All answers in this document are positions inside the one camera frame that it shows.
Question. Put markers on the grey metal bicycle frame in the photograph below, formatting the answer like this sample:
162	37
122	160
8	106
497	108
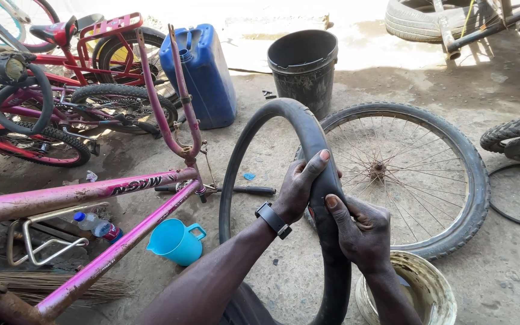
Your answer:
481	27

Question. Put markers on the red bicycle with rack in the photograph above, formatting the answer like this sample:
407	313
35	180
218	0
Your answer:
88	49

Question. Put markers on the white car tyre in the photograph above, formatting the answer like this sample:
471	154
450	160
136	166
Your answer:
418	22

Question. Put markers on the person's right hand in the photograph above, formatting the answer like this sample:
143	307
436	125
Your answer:
364	234

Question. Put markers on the teal rimmed bicycle wheel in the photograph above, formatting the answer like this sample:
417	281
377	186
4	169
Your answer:
2	18

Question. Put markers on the black plastic bucket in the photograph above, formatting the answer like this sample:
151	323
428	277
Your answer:
304	67

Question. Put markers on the spoked bicycle wheel with tyre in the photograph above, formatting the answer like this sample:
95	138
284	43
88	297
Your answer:
445	180

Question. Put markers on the black rubber tube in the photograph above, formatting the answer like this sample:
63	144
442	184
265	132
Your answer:
314	135

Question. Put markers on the knobbly black bicycle tyre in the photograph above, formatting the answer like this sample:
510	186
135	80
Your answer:
519	135

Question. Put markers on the clear plastic bottle blue cap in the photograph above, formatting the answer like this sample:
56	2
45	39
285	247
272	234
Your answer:
97	225

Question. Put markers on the blue plastic jerrycan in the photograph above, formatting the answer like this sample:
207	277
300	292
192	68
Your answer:
201	76

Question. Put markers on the black hand pump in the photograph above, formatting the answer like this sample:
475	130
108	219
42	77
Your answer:
242	190

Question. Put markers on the dirty white plastic bucket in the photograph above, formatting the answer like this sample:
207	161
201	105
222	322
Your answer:
427	289

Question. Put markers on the straw broom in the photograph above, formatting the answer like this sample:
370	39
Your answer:
30	284

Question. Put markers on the pink bicycle frame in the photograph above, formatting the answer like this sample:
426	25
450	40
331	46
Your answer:
84	216

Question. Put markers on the purple small bicycle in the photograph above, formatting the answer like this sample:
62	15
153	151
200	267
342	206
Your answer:
43	122

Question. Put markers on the light blue plastic jug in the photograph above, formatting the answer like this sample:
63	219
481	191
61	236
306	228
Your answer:
176	241

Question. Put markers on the black wristwatch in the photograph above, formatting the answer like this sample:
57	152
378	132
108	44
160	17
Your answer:
272	219

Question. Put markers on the person's left hand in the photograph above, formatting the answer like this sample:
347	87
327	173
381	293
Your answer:
294	189

